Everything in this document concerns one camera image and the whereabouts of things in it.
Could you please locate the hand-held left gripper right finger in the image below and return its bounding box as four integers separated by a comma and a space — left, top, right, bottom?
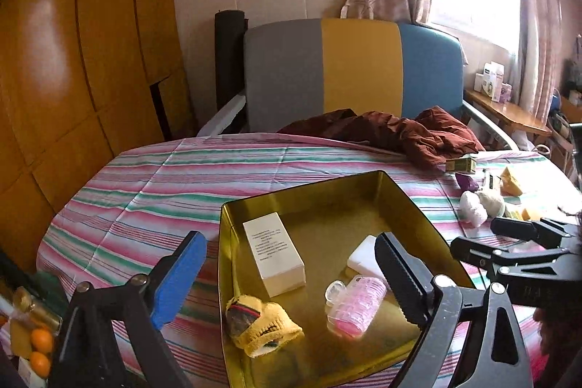
374, 232, 535, 388

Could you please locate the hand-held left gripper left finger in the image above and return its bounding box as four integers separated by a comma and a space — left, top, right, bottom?
48, 230, 208, 388

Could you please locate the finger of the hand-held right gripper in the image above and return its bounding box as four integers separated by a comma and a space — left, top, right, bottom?
450, 236, 574, 277
490, 216, 578, 247

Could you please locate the gold metal tin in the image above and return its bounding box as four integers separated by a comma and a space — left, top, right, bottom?
218, 170, 476, 388

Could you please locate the beige sock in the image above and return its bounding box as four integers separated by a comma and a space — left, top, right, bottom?
477, 188, 512, 219

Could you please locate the white soap bar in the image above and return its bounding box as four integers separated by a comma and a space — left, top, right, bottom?
346, 235, 387, 278

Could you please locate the yellow sponge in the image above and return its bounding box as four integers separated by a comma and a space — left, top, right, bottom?
499, 167, 526, 196

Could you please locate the pink hair roller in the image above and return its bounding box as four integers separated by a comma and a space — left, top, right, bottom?
327, 274, 388, 340

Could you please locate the small clear hair roller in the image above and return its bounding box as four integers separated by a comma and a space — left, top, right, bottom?
324, 279, 349, 302

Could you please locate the purple wrapped item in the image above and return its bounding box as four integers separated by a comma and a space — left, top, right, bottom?
456, 172, 479, 192

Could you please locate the small green gold box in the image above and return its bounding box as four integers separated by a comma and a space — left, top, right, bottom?
446, 157, 477, 175

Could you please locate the white cardboard box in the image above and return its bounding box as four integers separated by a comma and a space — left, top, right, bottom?
242, 212, 306, 299

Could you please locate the yellow knitted sock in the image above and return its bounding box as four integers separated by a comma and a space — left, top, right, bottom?
226, 296, 304, 358

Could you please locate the wooden side table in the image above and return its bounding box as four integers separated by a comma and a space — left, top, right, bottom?
464, 88, 554, 140

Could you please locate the cluttered shelf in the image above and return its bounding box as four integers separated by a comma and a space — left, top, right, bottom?
548, 56, 582, 184

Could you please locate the maroon cloth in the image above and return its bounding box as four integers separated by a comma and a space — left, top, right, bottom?
277, 106, 486, 169

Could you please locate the orange fruit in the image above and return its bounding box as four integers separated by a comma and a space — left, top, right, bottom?
29, 352, 52, 378
29, 328, 55, 355

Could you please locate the grey yellow blue chair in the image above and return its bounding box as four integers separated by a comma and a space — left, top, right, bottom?
195, 17, 523, 152

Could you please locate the black rolled mat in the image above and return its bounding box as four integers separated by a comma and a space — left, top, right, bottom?
215, 9, 248, 126

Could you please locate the wooden wardrobe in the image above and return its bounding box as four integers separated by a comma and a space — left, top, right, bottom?
0, 0, 197, 276

